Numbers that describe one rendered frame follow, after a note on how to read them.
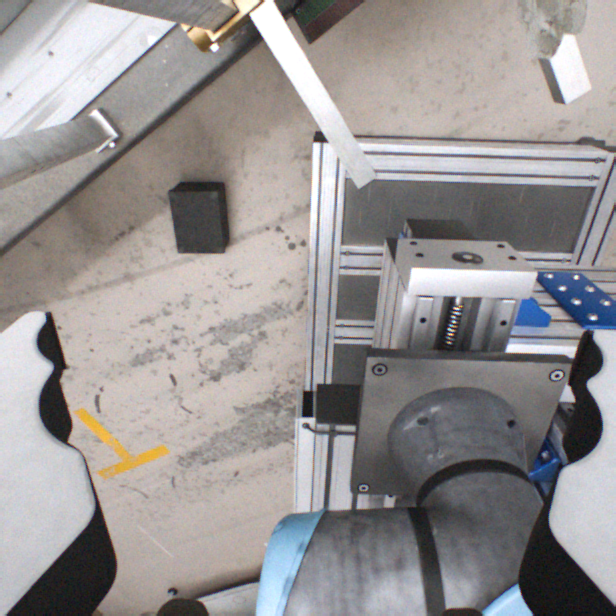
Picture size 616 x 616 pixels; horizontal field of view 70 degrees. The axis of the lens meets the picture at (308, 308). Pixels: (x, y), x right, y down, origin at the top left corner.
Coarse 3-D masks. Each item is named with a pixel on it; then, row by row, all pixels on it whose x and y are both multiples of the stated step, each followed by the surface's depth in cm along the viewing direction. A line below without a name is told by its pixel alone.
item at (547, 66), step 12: (516, 0) 48; (564, 36) 48; (564, 48) 48; (576, 48) 48; (540, 60) 51; (552, 60) 49; (564, 60) 49; (576, 60) 49; (552, 72) 50; (564, 72) 49; (576, 72) 49; (552, 84) 51; (564, 84) 50; (576, 84) 50; (588, 84) 50; (552, 96) 53; (564, 96) 50; (576, 96) 50
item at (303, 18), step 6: (312, 0) 59; (318, 0) 59; (324, 0) 59; (330, 0) 59; (306, 6) 60; (312, 6) 60; (318, 6) 60; (324, 6) 60; (300, 12) 60; (306, 12) 60; (312, 12) 60; (318, 12) 60; (300, 18) 60; (306, 18) 60; (312, 18) 60
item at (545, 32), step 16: (528, 0) 45; (544, 0) 45; (560, 0) 45; (576, 0) 45; (528, 16) 46; (544, 16) 46; (560, 16) 46; (576, 16) 46; (528, 32) 47; (544, 32) 46; (560, 32) 47; (576, 32) 47; (528, 48) 48; (544, 48) 47
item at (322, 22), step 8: (344, 0) 59; (352, 0) 59; (360, 0) 59; (328, 8) 60; (336, 8) 60; (344, 8) 60; (320, 16) 60; (328, 16) 60; (336, 16) 60; (312, 24) 61; (320, 24) 61; (328, 24) 61; (312, 32) 61; (320, 32) 61
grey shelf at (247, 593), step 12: (240, 588) 236; (252, 588) 233; (168, 600) 252; (204, 600) 241; (216, 600) 239; (228, 600) 239; (240, 600) 239; (252, 600) 238; (216, 612) 245; (228, 612) 245; (240, 612) 245; (252, 612) 245
